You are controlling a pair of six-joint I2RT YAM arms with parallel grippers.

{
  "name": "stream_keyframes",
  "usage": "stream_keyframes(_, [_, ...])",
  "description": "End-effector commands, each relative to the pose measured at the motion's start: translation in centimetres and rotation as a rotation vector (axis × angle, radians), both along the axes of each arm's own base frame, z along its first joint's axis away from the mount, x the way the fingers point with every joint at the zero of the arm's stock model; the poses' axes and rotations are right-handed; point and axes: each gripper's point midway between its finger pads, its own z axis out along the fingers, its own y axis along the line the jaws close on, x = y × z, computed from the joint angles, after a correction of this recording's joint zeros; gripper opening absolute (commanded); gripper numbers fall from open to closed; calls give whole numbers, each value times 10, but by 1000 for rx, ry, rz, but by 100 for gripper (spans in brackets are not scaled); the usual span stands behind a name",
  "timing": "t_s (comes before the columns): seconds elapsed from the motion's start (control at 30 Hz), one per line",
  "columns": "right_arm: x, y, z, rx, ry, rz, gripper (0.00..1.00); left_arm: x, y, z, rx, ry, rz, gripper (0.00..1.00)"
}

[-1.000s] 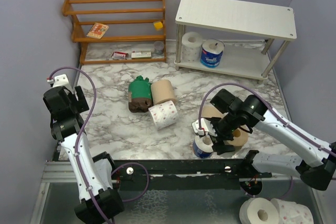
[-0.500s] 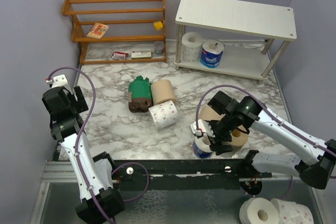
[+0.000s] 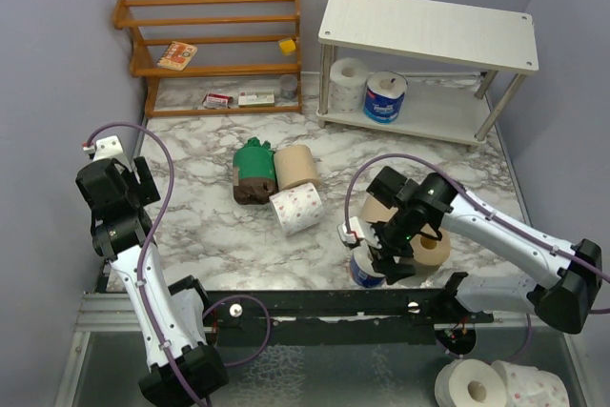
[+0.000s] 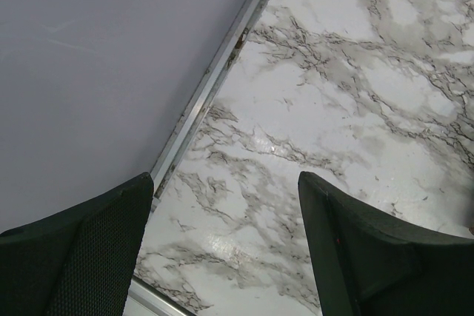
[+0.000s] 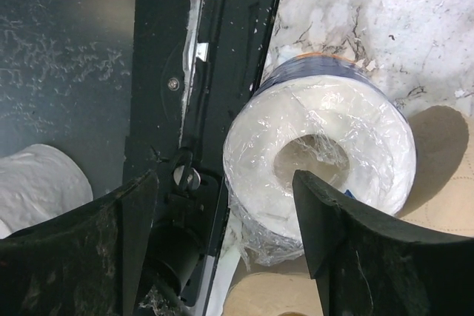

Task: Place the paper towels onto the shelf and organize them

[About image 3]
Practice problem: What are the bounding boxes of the white plain paper roll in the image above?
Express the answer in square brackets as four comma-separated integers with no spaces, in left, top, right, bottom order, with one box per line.
[329,57,369,112]

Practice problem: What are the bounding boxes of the white two-tier shelf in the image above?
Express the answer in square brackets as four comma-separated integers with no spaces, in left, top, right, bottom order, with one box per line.
[317,0,539,147]

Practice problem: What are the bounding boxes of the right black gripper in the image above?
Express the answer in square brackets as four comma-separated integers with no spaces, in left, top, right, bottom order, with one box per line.
[360,205,420,284]

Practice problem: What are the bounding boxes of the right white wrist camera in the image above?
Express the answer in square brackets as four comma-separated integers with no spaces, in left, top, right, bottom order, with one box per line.
[337,216,381,249]

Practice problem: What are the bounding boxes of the grey small cup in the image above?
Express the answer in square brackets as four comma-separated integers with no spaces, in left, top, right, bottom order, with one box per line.
[278,74,298,100]

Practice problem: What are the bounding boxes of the small picture book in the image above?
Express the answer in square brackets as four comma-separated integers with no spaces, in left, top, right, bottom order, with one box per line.
[156,41,198,71]

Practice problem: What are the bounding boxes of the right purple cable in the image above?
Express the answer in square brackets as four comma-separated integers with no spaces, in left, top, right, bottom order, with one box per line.
[343,153,610,360]

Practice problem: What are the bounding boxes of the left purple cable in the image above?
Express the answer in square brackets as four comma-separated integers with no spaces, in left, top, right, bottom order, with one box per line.
[85,121,273,407]

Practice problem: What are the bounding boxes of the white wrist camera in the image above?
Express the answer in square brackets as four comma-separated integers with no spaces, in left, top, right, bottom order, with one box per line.
[337,216,381,249]
[83,135,129,167]

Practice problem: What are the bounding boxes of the white roll below table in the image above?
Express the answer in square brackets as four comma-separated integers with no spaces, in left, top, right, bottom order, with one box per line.
[435,359,507,407]

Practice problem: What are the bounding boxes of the brown roll upright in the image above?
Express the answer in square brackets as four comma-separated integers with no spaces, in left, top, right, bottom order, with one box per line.
[408,229,451,277]

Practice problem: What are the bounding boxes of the orange wooden rack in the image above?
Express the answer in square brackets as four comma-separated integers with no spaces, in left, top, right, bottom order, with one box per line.
[112,0,302,118]

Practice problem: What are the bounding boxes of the pink dotted paper roll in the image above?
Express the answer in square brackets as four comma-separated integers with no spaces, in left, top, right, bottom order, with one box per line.
[270,182,324,235]

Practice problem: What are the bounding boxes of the yellow cube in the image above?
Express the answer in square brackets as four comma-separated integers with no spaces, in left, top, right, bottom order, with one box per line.
[277,38,296,55]

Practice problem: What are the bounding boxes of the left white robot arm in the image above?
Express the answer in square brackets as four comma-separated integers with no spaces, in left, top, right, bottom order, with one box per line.
[75,157,229,406]

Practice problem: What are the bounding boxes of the red white small box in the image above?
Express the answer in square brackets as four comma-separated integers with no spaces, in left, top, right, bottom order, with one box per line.
[202,92,233,110]

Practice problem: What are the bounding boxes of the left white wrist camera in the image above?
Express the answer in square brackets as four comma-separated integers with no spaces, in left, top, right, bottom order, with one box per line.
[83,135,129,167]

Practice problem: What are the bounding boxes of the green brown wrapped roll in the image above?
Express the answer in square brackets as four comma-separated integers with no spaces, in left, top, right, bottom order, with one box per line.
[233,137,278,205]

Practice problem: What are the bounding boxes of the brown roll lying centre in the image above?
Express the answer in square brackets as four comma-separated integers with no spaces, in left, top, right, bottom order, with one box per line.
[358,195,397,223]

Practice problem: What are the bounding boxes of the white green flat box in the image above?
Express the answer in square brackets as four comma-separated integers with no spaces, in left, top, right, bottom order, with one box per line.
[237,90,275,108]

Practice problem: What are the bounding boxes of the pink dotted roll below table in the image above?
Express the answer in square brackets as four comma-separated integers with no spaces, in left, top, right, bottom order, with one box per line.
[491,360,570,407]

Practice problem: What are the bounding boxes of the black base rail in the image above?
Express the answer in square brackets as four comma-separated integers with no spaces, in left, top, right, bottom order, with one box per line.
[94,273,497,349]

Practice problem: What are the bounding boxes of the purple cable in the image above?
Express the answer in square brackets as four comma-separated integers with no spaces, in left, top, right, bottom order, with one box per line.
[85,121,273,407]
[343,153,610,360]

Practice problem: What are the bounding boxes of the brown roll beside green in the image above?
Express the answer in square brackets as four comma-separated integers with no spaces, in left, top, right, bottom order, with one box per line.
[274,145,321,191]

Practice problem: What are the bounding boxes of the blue roll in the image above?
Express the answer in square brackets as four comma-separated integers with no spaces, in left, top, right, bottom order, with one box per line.
[349,246,385,288]
[363,71,408,124]

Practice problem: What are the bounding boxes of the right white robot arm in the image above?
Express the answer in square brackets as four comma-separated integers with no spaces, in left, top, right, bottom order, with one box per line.
[367,167,602,335]

